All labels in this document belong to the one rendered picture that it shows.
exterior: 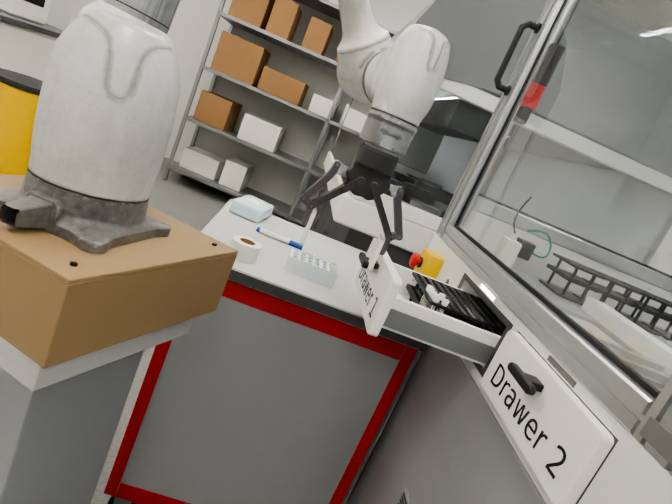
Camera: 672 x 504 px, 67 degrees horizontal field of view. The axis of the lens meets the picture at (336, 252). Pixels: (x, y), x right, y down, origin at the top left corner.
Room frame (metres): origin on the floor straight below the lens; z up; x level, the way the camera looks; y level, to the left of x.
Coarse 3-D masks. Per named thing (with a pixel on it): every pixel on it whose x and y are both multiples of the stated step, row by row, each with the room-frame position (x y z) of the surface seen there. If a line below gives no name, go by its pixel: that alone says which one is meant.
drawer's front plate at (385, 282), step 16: (368, 256) 1.07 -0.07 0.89; (384, 256) 0.96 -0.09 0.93; (368, 272) 1.01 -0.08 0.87; (384, 272) 0.89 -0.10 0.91; (368, 288) 0.95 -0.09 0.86; (384, 288) 0.85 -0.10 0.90; (368, 304) 0.90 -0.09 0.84; (384, 304) 0.82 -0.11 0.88; (368, 320) 0.85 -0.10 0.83; (384, 320) 0.82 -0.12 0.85
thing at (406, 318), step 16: (400, 272) 1.09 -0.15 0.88; (416, 272) 1.10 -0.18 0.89; (400, 288) 1.09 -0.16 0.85; (400, 304) 0.84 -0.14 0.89; (416, 304) 0.85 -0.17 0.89; (400, 320) 0.84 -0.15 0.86; (416, 320) 0.85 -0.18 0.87; (432, 320) 0.85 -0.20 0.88; (448, 320) 0.86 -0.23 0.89; (416, 336) 0.85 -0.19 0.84; (432, 336) 0.85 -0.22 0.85; (448, 336) 0.86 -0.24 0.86; (464, 336) 0.86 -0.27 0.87; (480, 336) 0.87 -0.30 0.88; (496, 336) 0.87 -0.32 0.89; (464, 352) 0.86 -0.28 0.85; (480, 352) 0.87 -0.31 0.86
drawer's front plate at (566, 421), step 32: (512, 352) 0.78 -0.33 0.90; (512, 384) 0.74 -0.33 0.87; (544, 384) 0.67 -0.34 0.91; (512, 416) 0.70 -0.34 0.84; (544, 416) 0.64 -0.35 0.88; (576, 416) 0.59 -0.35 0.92; (544, 448) 0.61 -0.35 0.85; (576, 448) 0.56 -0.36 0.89; (608, 448) 0.54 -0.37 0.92; (544, 480) 0.58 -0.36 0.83; (576, 480) 0.54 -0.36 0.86
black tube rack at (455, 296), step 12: (408, 288) 1.04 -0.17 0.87; (420, 288) 1.07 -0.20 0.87; (444, 288) 1.04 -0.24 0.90; (420, 300) 0.98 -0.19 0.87; (456, 300) 0.98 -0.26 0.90; (468, 300) 1.02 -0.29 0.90; (480, 300) 1.07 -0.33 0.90; (444, 312) 0.97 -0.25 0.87; (456, 312) 0.90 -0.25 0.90; (468, 312) 0.93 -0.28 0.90; (480, 312) 0.96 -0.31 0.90; (492, 312) 1.01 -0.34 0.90; (480, 324) 0.92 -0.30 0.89; (492, 324) 0.91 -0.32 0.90; (504, 324) 0.95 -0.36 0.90
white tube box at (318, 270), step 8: (288, 256) 1.20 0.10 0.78; (288, 264) 1.15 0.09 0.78; (296, 264) 1.15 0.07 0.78; (304, 264) 1.15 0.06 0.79; (312, 264) 1.17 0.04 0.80; (320, 264) 1.20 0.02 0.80; (328, 264) 1.22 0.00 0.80; (296, 272) 1.15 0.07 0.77; (304, 272) 1.15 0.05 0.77; (312, 272) 1.15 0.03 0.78; (320, 272) 1.16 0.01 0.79; (328, 272) 1.16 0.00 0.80; (336, 272) 1.18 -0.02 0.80; (312, 280) 1.16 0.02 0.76; (320, 280) 1.16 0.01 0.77; (328, 280) 1.16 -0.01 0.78
